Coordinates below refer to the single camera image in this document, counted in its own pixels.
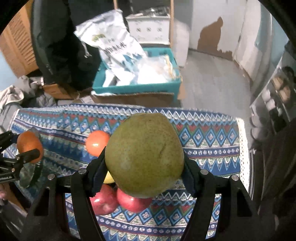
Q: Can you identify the white perforated storage basket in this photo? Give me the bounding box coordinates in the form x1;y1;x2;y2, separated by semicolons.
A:
125;13;171;46

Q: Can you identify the white printed plastic bag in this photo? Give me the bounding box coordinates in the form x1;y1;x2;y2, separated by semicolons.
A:
74;9;147;85

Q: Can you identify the large orange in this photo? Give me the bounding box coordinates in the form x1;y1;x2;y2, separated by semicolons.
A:
85;131;110;157

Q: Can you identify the large green pear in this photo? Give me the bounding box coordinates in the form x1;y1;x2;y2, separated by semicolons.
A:
105;113;185;198

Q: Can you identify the red apple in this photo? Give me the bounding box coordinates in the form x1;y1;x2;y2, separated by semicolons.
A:
90;184;118;215
116;188;152;213

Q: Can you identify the wooden louvered cabinet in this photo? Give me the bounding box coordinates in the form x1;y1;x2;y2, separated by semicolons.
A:
1;1;38;77

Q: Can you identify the yellow-green mango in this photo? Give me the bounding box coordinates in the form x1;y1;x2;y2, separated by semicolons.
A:
103;171;115;184

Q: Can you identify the wooden shelf frame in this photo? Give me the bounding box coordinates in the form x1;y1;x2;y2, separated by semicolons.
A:
113;0;175;48

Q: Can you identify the grey white clothes pile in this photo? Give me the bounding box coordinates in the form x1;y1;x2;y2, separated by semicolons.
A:
1;75;57;133

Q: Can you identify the shoe rack with shoes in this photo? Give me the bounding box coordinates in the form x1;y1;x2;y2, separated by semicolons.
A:
250;41;295;142

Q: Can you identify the teal plastic bin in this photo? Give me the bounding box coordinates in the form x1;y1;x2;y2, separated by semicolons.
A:
92;47;182;98

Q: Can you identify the small orange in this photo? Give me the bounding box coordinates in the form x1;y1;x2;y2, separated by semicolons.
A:
16;131;44;164

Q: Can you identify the black hanging garment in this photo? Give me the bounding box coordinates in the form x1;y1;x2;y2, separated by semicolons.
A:
31;0;102;92

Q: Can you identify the dark marbled plate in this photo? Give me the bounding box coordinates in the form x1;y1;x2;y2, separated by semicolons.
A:
19;161;43;188

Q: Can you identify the patterned blue tablecloth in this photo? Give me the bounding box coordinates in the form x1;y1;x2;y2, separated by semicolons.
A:
8;104;249;240

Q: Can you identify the clear plastic bag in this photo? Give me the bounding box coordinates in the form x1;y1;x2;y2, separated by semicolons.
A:
134;54;180;85

